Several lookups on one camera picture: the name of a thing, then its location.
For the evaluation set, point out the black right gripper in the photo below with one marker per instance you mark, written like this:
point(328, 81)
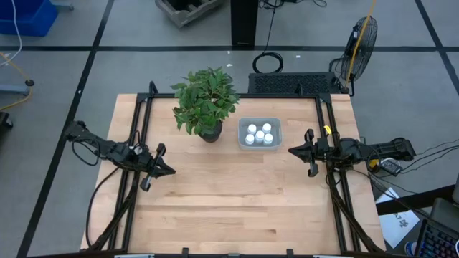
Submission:
point(324, 150)

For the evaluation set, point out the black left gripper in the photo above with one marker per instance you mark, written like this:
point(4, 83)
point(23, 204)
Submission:
point(148, 163)

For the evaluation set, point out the green potted plant black pot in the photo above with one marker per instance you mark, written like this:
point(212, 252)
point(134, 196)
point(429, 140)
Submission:
point(208, 104)

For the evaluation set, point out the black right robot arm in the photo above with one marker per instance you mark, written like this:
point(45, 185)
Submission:
point(380, 150)

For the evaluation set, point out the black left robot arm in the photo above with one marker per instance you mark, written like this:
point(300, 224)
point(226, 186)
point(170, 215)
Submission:
point(107, 148)

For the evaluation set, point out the grey plastic basket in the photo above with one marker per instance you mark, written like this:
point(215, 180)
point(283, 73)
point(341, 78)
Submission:
point(277, 125)

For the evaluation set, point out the yellow tag on gripper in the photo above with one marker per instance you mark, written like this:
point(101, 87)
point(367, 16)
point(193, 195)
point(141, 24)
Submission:
point(327, 129)

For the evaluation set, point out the black perforated box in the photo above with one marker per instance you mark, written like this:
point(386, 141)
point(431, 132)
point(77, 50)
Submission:
point(292, 83)

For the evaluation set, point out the yellow plug block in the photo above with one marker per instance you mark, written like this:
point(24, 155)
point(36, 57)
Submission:
point(374, 163)

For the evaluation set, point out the black power adapter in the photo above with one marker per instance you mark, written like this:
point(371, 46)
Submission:
point(391, 167)

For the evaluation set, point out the black floor bar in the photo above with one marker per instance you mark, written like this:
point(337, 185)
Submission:
point(412, 200)

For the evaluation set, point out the white paper sheet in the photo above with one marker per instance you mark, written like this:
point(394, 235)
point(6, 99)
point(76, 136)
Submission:
point(398, 225)

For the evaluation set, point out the yellow pole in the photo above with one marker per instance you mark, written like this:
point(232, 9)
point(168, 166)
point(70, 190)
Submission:
point(358, 43)

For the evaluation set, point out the black floor fan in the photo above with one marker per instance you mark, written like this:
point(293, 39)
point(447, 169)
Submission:
point(369, 39)

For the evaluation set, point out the black upright column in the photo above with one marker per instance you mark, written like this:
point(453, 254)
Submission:
point(244, 23)

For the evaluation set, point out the black laptop case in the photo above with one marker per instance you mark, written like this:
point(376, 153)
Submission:
point(446, 213)

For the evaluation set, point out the grey wooden pallet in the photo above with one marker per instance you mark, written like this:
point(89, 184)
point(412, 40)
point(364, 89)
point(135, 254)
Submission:
point(186, 12)

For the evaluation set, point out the black round foot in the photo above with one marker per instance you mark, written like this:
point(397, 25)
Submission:
point(29, 82)

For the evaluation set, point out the black keyboard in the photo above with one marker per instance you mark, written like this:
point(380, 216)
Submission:
point(439, 242)

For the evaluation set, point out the black object at floor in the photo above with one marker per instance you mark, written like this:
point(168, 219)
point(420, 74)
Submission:
point(5, 122)

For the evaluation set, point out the grey stand base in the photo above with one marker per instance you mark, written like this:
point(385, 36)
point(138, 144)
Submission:
point(14, 89)

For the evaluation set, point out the blue plastic bin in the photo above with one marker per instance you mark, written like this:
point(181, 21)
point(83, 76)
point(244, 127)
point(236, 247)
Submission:
point(27, 16)

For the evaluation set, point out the black aluminium table frame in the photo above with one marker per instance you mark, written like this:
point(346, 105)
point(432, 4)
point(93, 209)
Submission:
point(279, 96)

